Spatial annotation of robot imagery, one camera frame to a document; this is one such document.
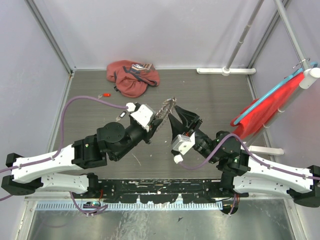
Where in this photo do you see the white slotted cable duct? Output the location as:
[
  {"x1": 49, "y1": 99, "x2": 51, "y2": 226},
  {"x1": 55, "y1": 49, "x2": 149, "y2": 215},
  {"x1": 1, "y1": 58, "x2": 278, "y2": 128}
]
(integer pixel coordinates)
[{"x1": 35, "y1": 199, "x2": 223, "y2": 211}]

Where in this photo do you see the grey rack pole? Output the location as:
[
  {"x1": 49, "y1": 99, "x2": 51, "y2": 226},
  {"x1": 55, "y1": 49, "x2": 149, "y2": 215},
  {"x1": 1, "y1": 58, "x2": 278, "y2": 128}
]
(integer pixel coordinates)
[{"x1": 225, "y1": 0, "x2": 264, "y2": 69}]

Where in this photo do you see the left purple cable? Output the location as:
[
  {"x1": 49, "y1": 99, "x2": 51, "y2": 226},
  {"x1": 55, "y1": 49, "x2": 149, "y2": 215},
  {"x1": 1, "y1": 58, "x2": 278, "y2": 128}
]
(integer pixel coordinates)
[{"x1": 0, "y1": 95, "x2": 136, "y2": 216}]

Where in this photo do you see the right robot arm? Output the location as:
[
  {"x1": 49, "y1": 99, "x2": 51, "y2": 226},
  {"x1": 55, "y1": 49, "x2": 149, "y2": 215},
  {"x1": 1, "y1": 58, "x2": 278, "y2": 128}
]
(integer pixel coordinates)
[{"x1": 168, "y1": 106, "x2": 320, "y2": 208}]

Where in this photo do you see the key with black tag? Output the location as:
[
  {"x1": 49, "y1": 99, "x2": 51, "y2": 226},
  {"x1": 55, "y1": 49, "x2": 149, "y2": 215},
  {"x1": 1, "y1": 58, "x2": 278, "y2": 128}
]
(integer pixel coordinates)
[{"x1": 115, "y1": 111, "x2": 127, "y2": 122}]

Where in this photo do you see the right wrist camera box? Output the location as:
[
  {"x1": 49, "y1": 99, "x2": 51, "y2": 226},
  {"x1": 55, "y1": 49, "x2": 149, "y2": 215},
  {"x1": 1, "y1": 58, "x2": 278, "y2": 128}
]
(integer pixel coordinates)
[{"x1": 171, "y1": 133, "x2": 196, "y2": 164}]

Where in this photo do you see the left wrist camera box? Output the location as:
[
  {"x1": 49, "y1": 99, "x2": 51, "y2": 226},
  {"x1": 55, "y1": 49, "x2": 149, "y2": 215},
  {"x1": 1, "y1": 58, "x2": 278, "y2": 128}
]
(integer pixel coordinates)
[{"x1": 130, "y1": 104, "x2": 156, "y2": 132}]

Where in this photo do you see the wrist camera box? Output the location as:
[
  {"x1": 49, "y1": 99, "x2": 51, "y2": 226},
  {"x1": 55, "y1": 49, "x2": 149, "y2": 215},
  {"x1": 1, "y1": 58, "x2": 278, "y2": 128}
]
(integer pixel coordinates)
[
  {"x1": 171, "y1": 133, "x2": 196, "y2": 164},
  {"x1": 130, "y1": 104, "x2": 156, "y2": 132}
]

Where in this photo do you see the red cloth on hanger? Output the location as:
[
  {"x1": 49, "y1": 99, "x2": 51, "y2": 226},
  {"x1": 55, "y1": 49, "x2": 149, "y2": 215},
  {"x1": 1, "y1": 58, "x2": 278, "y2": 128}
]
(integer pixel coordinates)
[{"x1": 230, "y1": 73, "x2": 304, "y2": 140}]

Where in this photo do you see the key with red tag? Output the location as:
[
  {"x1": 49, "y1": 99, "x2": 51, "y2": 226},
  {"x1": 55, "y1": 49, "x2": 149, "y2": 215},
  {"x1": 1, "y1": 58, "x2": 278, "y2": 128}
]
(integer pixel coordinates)
[{"x1": 97, "y1": 93, "x2": 111, "y2": 99}]

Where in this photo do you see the red crumpled shirt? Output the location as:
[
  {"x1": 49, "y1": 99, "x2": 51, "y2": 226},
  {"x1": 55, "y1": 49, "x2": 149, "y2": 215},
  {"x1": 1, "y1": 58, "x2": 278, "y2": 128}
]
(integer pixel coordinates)
[{"x1": 106, "y1": 60, "x2": 160, "y2": 98}]

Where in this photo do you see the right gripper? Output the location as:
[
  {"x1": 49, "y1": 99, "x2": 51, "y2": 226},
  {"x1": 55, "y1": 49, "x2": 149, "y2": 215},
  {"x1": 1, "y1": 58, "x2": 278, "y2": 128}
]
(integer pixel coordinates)
[{"x1": 167, "y1": 104, "x2": 219, "y2": 164}]

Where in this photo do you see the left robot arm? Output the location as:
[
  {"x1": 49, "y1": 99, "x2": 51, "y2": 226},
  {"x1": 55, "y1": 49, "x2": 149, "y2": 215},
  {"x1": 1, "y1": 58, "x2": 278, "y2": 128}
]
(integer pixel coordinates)
[{"x1": 1, "y1": 118, "x2": 163, "y2": 198}]

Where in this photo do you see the white rack base bar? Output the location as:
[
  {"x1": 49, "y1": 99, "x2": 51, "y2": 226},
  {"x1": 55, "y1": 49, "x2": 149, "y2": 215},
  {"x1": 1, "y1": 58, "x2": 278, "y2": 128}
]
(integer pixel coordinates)
[{"x1": 196, "y1": 67, "x2": 257, "y2": 76}]

